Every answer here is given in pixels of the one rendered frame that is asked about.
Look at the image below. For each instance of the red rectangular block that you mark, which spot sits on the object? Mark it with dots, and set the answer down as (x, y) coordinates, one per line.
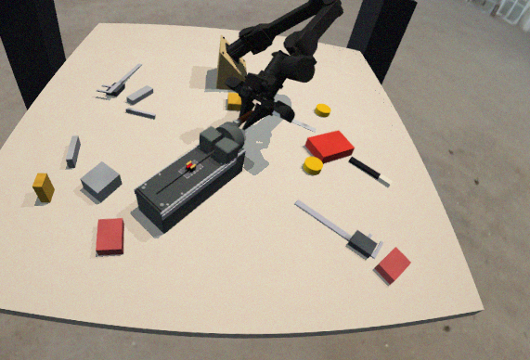
(110, 236)
(394, 264)
(329, 146)

